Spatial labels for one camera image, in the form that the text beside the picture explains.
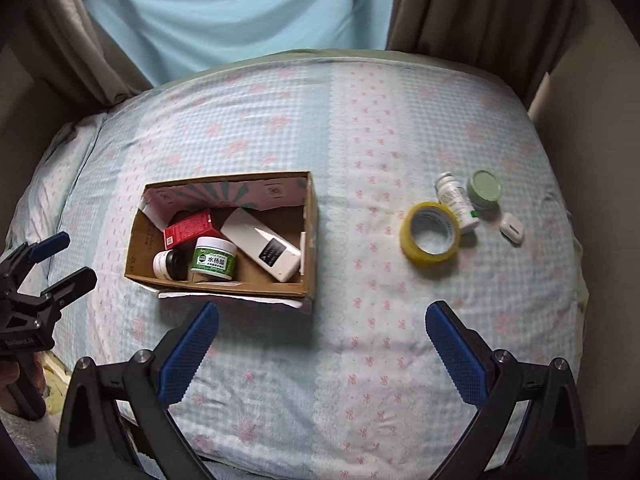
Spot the small black cap jar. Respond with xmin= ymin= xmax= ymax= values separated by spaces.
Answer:
xmin=152 ymin=249 xmax=189 ymax=281

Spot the red carton box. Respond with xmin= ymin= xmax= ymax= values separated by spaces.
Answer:
xmin=163 ymin=209 xmax=221 ymax=250

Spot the white lid green jar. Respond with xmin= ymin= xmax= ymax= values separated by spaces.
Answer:
xmin=191 ymin=236 xmax=236 ymax=281

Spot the white earbuds case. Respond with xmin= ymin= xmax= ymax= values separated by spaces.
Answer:
xmin=499 ymin=212 xmax=525 ymax=246

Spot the white remote control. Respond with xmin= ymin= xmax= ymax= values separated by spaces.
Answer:
xmin=220 ymin=208 xmax=302 ymax=283

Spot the yellow tape roll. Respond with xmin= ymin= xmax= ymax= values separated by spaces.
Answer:
xmin=399 ymin=202 xmax=461 ymax=266

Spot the green round tin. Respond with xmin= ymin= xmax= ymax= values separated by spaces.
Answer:
xmin=466 ymin=169 xmax=502 ymax=209

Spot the white pill bottle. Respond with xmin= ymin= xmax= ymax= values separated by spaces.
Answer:
xmin=434 ymin=171 xmax=480 ymax=234

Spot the person left hand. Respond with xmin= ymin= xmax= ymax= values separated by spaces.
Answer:
xmin=1 ymin=352 xmax=46 ymax=420

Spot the checkered pillow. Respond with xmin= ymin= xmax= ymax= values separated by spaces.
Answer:
xmin=6 ymin=113 xmax=111 ymax=295

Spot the brown left curtain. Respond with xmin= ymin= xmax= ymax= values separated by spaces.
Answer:
xmin=9 ymin=0 xmax=152 ymax=114

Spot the brown curtain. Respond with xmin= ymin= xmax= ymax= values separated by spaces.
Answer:
xmin=386 ymin=0 xmax=576 ymax=105
xmin=9 ymin=0 xmax=152 ymax=114

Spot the brown cardboard box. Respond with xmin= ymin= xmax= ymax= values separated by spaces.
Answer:
xmin=125 ymin=171 xmax=318 ymax=311

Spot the blue checkered bed sheet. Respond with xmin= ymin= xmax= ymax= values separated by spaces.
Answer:
xmin=8 ymin=56 xmax=586 ymax=480

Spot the light blue hanging cloth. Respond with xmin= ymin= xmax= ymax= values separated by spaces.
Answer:
xmin=84 ymin=0 xmax=393 ymax=86

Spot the green mattress pad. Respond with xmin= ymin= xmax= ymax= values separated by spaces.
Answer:
xmin=155 ymin=49 xmax=503 ymax=90

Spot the brown right curtain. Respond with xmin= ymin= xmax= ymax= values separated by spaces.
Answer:
xmin=386 ymin=0 xmax=576 ymax=105

